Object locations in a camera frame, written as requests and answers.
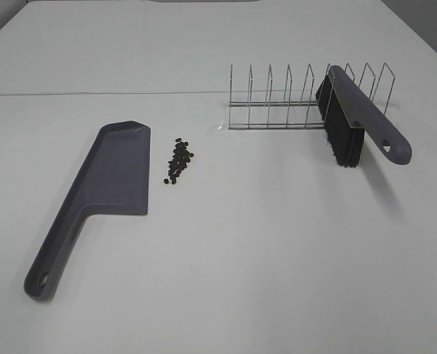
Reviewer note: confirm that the pile of coffee beans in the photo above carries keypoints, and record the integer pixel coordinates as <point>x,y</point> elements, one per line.
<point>181,158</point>

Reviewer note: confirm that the purple plastic dustpan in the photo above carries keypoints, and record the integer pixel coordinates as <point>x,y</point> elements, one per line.
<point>112,180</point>

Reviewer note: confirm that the metal wire rack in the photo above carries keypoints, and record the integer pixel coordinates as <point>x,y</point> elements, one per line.
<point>283,102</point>

